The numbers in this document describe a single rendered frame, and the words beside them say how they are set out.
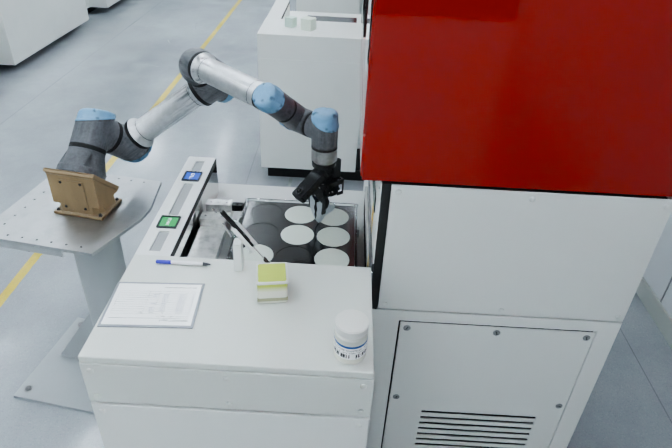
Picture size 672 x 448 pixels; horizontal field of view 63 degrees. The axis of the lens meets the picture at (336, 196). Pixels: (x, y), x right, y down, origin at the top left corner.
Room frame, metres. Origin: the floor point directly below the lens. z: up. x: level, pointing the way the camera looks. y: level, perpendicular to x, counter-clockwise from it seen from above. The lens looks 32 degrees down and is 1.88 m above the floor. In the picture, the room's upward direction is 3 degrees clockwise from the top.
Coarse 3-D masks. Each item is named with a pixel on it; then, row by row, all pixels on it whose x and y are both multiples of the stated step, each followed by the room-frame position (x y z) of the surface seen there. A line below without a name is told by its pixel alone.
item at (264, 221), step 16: (256, 208) 1.46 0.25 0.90; (272, 208) 1.46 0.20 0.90; (288, 208) 1.47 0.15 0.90; (336, 208) 1.48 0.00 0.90; (352, 208) 1.49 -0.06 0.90; (256, 224) 1.37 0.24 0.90; (272, 224) 1.37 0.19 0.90; (288, 224) 1.38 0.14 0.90; (304, 224) 1.38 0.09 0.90; (320, 224) 1.39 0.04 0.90; (352, 224) 1.39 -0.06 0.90; (256, 240) 1.29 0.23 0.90; (272, 240) 1.29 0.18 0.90; (352, 240) 1.31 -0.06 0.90; (288, 256) 1.22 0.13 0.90; (304, 256) 1.23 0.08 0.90; (352, 256) 1.24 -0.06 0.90
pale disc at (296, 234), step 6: (288, 228) 1.36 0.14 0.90; (294, 228) 1.36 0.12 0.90; (300, 228) 1.36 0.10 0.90; (306, 228) 1.36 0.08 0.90; (282, 234) 1.32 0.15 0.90; (288, 234) 1.33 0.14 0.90; (294, 234) 1.33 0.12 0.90; (300, 234) 1.33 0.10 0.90; (306, 234) 1.33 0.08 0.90; (312, 234) 1.33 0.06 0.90; (288, 240) 1.30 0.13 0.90; (294, 240) 1.30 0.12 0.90; (300, 240) 1.30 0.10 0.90; (306, 240) 1.30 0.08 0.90
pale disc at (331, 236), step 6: (324, 228) 1.37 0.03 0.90; (330, 228) 1.37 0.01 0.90; (336, 228) 1.37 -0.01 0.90; (318, 234) 1.33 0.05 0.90; (324, 234) 1.34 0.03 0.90; (330, 234) 1.34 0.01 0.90; (336, 234) 1.34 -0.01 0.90; (342, 234) 1.34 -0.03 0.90; (348, 234) 1.34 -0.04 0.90; (318, 240) 1.30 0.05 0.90; (324, 240) 1.31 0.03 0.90; (330, 240) 1.31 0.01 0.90; (336, 240) 1.31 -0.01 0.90; (342, 240) 1.31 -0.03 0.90; (348, 240) 1.31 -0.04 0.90; (330, 246) 1.28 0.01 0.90; (336, 246) 1.28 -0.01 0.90
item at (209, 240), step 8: (232, 216) 1.47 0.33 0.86; (200, 232) 1.34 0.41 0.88; (208, 232) 1.34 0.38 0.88; (216, 232) 1.34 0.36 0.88; (224, 232) 1.35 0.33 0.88; (200, 240) 1.30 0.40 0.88; (208, 240) 1.30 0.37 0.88; (216, 240) 1.30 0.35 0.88; (192, 248) 1.26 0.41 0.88; (200, 248) 1.26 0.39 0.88; (208, 248) 1.26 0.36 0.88; (216, 248) 1.27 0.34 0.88; (192, 256) 1.22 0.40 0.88; (200, 256) 1.23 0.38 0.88; (208, 256) 1.23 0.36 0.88; (216, 256) 1.24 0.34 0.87
